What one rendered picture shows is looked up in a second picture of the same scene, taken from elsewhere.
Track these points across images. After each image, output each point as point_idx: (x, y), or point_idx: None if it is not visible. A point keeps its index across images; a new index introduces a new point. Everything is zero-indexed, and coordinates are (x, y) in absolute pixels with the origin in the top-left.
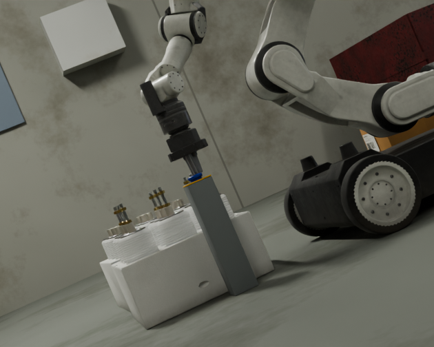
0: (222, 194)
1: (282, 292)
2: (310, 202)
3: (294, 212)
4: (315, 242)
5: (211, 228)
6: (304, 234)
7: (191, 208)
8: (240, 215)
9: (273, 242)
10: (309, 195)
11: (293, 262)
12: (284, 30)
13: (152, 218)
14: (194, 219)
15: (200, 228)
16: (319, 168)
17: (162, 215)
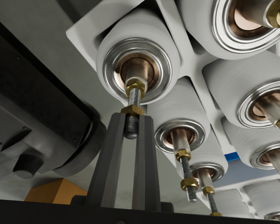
0: (100, 75)
1: None
2: (30, 92)
3: (90, 131)
4: (91, 106)
5: None
6: (128, 159)
7: (200, 115)
8: (79, 20)
9: (159, 175)
10: (16, 90)
11: (74, 20)
12: None
13: (278, 218)
14: (198, 103)
15: (189, 89)
16: (10, 145)
17: None
